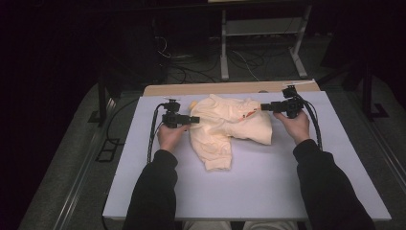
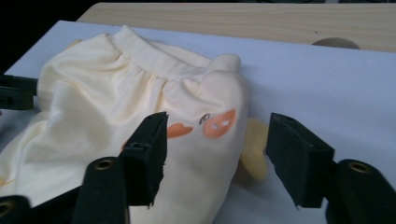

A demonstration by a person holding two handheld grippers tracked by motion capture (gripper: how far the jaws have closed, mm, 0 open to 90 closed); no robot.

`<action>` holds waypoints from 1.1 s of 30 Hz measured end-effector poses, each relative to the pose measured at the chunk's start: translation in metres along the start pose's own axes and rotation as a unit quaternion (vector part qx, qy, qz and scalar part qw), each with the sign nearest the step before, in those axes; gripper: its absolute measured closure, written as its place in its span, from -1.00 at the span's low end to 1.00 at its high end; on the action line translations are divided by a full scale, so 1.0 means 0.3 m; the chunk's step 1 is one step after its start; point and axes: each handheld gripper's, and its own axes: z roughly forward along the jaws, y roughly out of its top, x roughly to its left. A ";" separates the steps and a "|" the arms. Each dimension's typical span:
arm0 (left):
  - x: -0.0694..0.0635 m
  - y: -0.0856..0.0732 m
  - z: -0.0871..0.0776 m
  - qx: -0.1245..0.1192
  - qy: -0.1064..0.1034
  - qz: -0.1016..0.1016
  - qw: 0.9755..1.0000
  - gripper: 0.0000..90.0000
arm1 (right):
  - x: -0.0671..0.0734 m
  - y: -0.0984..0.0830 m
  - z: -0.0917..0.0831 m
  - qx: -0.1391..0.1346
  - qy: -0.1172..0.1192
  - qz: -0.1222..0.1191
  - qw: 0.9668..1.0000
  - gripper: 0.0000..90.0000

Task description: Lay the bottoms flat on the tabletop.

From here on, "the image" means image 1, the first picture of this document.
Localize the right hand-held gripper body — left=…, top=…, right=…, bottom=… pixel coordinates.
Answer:
left=271, top=80, right=316, bottom=120

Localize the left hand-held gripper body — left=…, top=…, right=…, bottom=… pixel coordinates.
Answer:
left=161, top=98, right=190, bottom=129

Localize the cream printed garment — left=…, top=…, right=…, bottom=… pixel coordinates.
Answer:
left=189, top=93, right=274, bottom=172

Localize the person's left hand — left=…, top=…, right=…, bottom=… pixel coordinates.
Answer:
left=156, top=123, right=192, bottom=154

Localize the person's right hand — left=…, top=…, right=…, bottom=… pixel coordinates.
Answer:
left=273, top=109, right=311, bottom=147

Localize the wooden table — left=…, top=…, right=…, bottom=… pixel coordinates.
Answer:
left=143, top=80, right=321, bottom=97

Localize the black metal stand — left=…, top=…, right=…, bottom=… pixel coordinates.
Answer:
left=87, top=76, right=113, bottom=127
left=359, top=60, right=390, bottom=122

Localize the white table board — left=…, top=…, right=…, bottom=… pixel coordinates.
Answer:
left=102, top=90, right=393, bottom=221

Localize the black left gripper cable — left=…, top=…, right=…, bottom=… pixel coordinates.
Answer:
left=147, top=103, right=169, bottom=165

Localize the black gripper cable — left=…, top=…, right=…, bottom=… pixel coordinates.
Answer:
left=147, top=103, right=169, bottom=165
left=295, top=93, right=324, bottom=151

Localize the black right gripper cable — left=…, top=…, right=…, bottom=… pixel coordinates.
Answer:
left=295, top=93, right=324, bottom=151

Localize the white floor cable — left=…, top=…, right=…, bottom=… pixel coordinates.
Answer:
left=231, top=49, right=260, bottom=81

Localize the tangle of black floor cables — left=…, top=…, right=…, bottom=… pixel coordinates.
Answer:
left=152, top=34, right=266, bottom=84

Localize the black floor cable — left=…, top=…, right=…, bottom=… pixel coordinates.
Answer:
left=105, top=96, right=142, bottom=146

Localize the white metal stand frame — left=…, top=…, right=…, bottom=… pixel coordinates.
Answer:
left=219, top=4, right=313, bottom=81

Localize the metal floor rail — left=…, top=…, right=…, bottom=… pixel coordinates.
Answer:
left=52, top=98, right=117, bottom=230
left=346, top=92, right=406, bottom=183

